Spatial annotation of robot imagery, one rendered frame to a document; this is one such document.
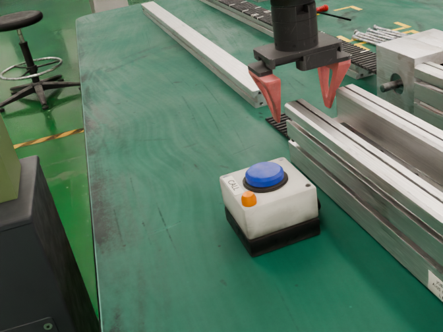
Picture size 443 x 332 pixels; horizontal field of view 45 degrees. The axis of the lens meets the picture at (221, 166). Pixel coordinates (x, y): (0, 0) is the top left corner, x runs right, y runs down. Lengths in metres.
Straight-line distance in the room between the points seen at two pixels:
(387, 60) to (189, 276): 0.44
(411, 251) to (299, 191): 0.12
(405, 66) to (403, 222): 0.33
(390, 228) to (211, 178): 0.27
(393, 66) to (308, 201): 0.32
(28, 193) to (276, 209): 0.40
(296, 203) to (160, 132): 0.38
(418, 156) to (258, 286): 0.21
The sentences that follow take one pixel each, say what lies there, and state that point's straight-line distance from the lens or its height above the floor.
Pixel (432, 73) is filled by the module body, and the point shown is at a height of 0.86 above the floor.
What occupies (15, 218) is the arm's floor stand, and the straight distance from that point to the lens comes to 0.75.
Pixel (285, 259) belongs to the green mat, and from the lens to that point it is 0.54.
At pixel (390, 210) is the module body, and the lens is 0.51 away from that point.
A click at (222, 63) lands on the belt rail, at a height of 0.81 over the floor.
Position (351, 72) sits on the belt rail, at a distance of 0.97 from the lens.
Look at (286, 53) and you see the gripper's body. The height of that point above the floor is 0.92.
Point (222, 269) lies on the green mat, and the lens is 0.55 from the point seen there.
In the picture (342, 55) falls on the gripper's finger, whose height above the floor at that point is 0.90.
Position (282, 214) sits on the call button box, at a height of 0.82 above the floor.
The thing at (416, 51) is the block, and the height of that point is 0.87.
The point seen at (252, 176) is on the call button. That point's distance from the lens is 0.54.
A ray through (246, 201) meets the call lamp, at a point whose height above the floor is 0.85.
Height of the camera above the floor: 1.12
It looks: 28 degrees down
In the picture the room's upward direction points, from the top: 10 degrees counter-clockwise
